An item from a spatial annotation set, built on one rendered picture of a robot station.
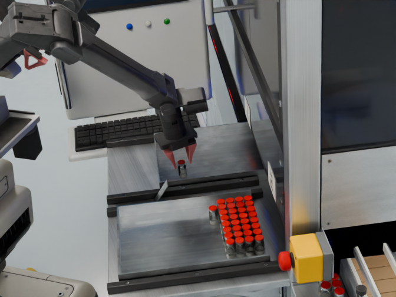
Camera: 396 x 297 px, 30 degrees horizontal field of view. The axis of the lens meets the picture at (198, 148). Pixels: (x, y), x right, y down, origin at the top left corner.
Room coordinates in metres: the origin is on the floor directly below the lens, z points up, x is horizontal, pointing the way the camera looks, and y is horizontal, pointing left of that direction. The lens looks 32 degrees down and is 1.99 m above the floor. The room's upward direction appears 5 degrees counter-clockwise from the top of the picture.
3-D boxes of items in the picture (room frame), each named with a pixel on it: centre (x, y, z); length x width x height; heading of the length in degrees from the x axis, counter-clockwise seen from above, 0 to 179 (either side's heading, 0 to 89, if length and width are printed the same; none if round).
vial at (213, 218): (1.45, -0.02, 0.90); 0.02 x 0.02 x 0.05
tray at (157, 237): (1.39, 0.04, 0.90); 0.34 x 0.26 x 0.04; 93
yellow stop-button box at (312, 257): (1.15, -0.21, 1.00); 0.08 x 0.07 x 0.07; 93
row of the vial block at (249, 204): (1.40, -0.12, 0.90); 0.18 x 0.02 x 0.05; 3
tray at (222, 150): (1.74, -0.05, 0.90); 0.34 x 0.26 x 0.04; 93
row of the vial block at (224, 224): (1.39, -0.05, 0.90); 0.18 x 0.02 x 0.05; 3
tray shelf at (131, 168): (1.56, 0.01, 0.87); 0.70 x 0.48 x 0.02; 3
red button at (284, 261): (1.15, -0.16, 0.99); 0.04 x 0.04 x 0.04; 3
